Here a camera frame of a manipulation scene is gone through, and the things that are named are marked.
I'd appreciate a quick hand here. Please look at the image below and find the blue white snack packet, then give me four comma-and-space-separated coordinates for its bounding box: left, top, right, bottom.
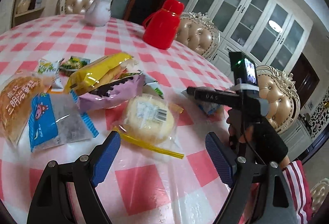
28, 91, 99, 152

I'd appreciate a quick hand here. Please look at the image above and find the round cake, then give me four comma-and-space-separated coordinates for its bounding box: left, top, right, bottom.
114, 93, 184, 159

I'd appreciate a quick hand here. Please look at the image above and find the pink purple snack bag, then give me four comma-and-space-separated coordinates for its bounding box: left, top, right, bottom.
77, 74, 145, 112

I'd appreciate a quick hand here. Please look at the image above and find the sandwich cake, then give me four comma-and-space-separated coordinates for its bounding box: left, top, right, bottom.
1, 70, 56, 147

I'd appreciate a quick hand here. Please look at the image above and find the yellow sandwich bread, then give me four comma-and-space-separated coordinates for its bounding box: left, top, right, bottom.
64, 52, 138, 96

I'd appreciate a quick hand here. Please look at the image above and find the green white snack packet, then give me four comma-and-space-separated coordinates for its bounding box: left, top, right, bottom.
37, 58, 64, 92

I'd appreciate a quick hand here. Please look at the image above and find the beige tufted chair right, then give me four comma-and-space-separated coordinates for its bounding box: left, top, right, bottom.
256, 65, 301, 135

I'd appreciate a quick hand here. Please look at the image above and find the blue packet under right gripper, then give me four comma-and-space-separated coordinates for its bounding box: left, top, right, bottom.
181, 90, 224, 116

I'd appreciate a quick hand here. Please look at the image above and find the red white striped sleeve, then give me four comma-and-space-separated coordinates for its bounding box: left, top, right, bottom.
283, 160, 313, 224

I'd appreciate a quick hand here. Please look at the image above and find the pink white checkered tablecloth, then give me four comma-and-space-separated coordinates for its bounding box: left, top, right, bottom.
0, 14, 261, 224

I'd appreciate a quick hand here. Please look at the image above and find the white glass-door cabinet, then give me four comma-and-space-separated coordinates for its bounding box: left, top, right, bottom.
179, 0, 313, 76

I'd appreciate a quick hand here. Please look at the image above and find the beige tufted chair middle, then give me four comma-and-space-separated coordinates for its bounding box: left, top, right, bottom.
175, 12, 220, 58

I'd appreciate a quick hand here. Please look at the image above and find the red thermos jug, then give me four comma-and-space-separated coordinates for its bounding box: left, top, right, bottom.
142, 0, 184, 50

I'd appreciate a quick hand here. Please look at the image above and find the dark green small snack packet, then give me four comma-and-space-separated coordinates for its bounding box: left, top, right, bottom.
59, 56, 90, 76

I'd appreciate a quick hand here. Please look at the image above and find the white ceramic teapot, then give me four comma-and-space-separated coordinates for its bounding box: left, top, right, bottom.
84, 0, 111, 27

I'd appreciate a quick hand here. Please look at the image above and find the dark brown bottle on shelf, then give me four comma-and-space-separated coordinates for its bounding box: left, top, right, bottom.
28, 0, 36, 11

